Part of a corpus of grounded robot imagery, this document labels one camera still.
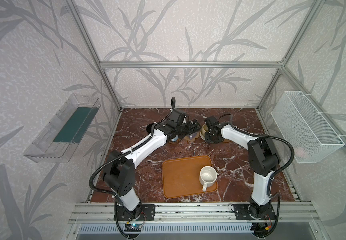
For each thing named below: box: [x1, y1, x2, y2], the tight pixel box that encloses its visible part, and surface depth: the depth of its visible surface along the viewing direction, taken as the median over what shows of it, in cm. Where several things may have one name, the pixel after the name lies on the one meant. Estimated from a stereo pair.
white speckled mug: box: [199, 165, 218, 192], surface depth 80 cm
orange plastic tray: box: [162, 155, 218, 199], surface depth 86 cm
